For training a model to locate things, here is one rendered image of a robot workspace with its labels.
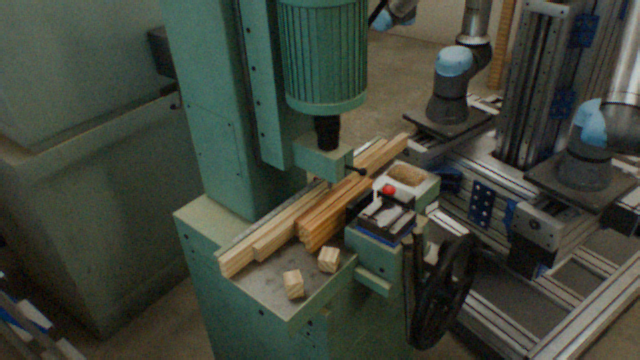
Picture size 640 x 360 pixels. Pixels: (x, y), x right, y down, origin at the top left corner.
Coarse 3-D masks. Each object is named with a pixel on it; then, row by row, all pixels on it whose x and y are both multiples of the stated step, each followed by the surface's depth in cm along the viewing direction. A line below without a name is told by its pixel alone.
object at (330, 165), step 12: (312, 132) 118; (300, 144) 114; (312, 144) 113; (300, 156) 116; (312, 156) 112; (324, 156) 110; (336, 156) 109; (348, 156) 111; (312, 168) 115; (324, 168) 112; (336, 168) 109; (336, 180) 111
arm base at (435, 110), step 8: (432, 96) 168; (440, 96) 164; (464, 96) 164; (432, 104) 168; (440, 104) 165; (448, 104) 164; (456, 104) 164; (464, 104) 166; (432, 112) 168; (440, 112) 166; (448, 112) 166; (456, 112) 165; (464, 112) 166; (432, 120) 169; (440, 120) 167; (448, 120) 166; (456, 120) 166; (464, 120) 168
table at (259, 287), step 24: (384, 168) 134; (432, 192) 129; (288, 240) 112; (336, 240) 111; (264, 264) 106; (288, 264) 106; (312, 264) 106; (360, 264) 109; (240, 288) 101; (264, 288) 101; (312, 288) 100; (336, 288) 105; (384, 288) 104; (264, 312) 99; (288, 312) 95; (312, 312) 101; (288, 336) 97
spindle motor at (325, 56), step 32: (288, 0) 86; (320, 0) 84; (352, 0) 86; (288, 32) 91; (320, 32) 88; (352, 32) 90; (288, 64) 96; (320, 64) 92; (352, 64) 94; (288, 96) 100; (320, 96) 96; (352, 96) 98
